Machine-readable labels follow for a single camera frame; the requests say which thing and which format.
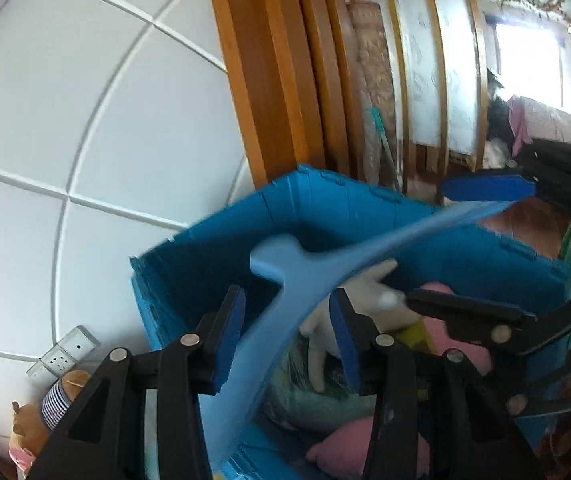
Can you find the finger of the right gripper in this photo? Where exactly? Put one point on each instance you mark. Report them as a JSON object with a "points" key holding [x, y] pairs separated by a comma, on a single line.
{"points": [[469, 319], [492, 185]]}

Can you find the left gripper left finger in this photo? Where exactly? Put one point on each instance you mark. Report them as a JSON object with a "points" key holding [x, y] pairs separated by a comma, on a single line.
{"points": [[101, 436]]}

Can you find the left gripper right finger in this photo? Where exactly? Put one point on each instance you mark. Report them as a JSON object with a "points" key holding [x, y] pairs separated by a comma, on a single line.
{"points": [[440, 399]]}

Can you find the light blue three-arm boomerang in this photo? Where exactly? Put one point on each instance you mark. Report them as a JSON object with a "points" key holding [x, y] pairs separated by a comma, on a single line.
{"points": [[305, 278]]}

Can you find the striped-shirt brown plush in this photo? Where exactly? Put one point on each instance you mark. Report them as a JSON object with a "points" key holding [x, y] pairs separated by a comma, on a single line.
{"points": [[33, 423]]}

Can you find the blue plastic storage crate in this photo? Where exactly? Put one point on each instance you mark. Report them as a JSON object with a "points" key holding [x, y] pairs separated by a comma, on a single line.
{"points": [[179, 281]]}

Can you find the wooden lattice room divider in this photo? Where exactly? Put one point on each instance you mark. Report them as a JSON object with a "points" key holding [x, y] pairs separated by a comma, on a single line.
{"points": [[437, 62]]}

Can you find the white wall socket strip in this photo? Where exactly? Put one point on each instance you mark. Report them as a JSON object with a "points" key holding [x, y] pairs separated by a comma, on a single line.
{"points": [[63, 357]]}

